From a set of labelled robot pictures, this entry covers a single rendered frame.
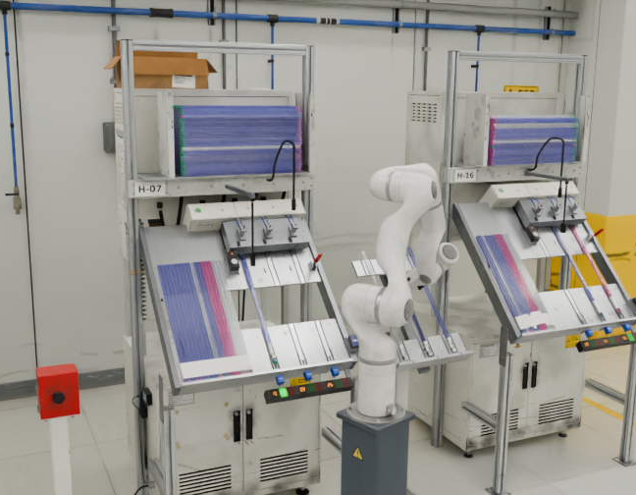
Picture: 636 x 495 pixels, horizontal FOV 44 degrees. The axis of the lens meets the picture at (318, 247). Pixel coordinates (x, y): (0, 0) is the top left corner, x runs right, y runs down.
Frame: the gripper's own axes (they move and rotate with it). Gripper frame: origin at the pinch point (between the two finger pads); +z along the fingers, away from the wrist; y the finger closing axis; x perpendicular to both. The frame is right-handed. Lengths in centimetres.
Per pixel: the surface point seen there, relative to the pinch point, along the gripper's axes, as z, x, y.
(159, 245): 26, -39, 87
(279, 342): 15, 10, 53
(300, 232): 18, -36, 31
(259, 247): 19, -31, 50
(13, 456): 156, 5, 140
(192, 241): 25, -39, 74
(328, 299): 17.6, -5.3, 26.8
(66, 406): 28, 18, 130
